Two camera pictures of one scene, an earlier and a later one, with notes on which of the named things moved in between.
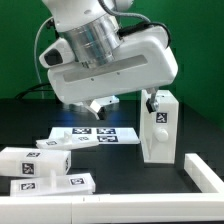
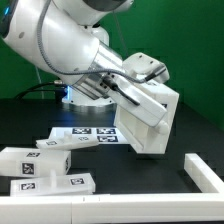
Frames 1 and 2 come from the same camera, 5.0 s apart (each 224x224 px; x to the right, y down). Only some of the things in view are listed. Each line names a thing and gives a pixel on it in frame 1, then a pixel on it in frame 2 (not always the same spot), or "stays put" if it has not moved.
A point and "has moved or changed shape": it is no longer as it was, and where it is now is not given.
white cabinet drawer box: x=34 y=162 stays put
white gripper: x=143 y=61 → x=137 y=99
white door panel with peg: x=68 y=141 stays put
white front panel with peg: x=53 y=185 stays put
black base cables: x=35 y=90 stays put
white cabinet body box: x=159 y=129 has moved or changed shape
